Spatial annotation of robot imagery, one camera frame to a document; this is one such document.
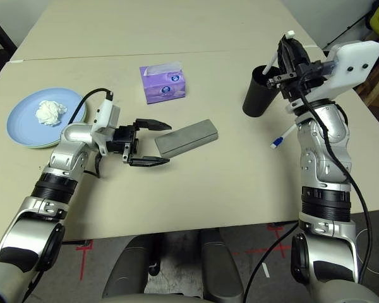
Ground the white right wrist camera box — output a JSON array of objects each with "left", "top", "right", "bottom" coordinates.
[{"left": 285, "top": 40, "right": 379, "bottom": 114}]

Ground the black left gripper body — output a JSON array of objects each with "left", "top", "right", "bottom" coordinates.
[{"left": 108, "top": 124, "right": 140, "bottom": 163}]

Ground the black left wrist camera cable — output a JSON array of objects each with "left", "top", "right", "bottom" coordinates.
[{"left": 68, "top": 88, "right": 115, "bottom": 179}]

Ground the blue plastic plate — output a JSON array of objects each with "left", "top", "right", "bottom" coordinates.
[{"left": 6, "top": 87, "right": 88, "bottom": 148}]

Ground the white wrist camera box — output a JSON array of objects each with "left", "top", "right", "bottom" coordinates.
[
  {"left": 91, "top": 98, "right": 121, "bottom": 157},
  {"left": 285, "top": 40, "right": 379, "bottom": 114}
]

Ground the black plastic cup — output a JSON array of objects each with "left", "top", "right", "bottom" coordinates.
[{"left": 242, "top": 64, "right": 280, "bottom": 119}]

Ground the purple tissue pack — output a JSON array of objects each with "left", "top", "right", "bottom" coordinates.
[{"left": 139, "top": 61, "right": 188, "bottom": 106}]

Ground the dark grey robot leg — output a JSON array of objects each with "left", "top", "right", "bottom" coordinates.
[
  {"left": 201, "top": 228, "right": 245, "bottom": 303},
  {"left": 102, "top": 235, "right": 160, "bottom": 299}
]

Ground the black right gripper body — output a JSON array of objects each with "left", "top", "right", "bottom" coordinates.
[{"left": 266, "top": 61, "right": 328, "bottom": 99}]

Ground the thin white floor cable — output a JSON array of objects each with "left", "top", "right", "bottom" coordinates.
[{"left": 354, "top": 225, "right": 379, "bottom": 276}]

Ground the grey glasses case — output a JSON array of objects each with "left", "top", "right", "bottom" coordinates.
[{"left": 154, "top": 119, "right": 220, "bottom": 158}]

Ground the long black hanging cable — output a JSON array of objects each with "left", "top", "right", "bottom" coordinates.
[{"left": 241, "top": 220, "right": 300, "bottom": 303}]

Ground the dark grey robot left leg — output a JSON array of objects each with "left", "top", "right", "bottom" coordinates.
[{"left": 102, "top": 235, "right": 160, "bottom": 299}]

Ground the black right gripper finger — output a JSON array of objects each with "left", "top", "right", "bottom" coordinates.
[
  {"left": 277, "top": 35, "right": 297, "bottom": 76},
  {"left": 291, "top": 39, "right": 311, "bottom": 69}
]

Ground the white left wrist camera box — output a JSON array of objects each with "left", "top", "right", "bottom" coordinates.
[{"left": 91, "top": 98, "right": 121, "bottom": 157}]

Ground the white marker with blue cap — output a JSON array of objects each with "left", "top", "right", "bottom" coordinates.
[{"left": 270, "top": 124, "right": 298, "bottom": 150}]

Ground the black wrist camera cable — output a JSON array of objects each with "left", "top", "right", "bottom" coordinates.
[
  {"left": 68, "top": 88, "right": 115, "bottom": 179},
  {"left": 298, "top": 68, "right": 372, "bottom": 285}
]

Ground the light grey robot torso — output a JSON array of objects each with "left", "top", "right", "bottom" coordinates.
[{"left": 96, "top": 293, "right": 209, "bottom": 303}]

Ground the green plastic plate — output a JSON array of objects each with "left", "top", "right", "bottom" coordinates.
[{"left": 28, "top": 102, "right": 90, "bottom": 150}]

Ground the red floor tape cross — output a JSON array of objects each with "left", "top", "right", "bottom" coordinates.
[
  {"left": 236, "top": 223, "right": 292, "bottom": 258},
  {"left": 75, "top": 239, "right": 94, "bottom": 282}
]

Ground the dark grey robot right leg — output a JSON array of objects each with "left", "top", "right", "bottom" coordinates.
[{"left": 201, "top": 228, "right": 245, "bottom": 303}]

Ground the white tissue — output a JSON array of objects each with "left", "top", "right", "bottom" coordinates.
[{"left": 35, "top": 100, "right": 68, "bottom": 128}]

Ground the side table with black frame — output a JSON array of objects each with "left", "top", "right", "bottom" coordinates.
[{"left": 0, "top": 9, "right": 18, "bottom": 54}]

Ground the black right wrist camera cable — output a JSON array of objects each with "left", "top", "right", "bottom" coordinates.
[{"left": 298, "top": 68, "right": 372, "bottom": 285}]

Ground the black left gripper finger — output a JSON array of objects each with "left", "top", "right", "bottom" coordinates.
[
  {"left": 135, "top": 118, "right": 172, "bottom": 132},
  {"left": 128, "top": 156, "right": 171, "bottom": 167}
]

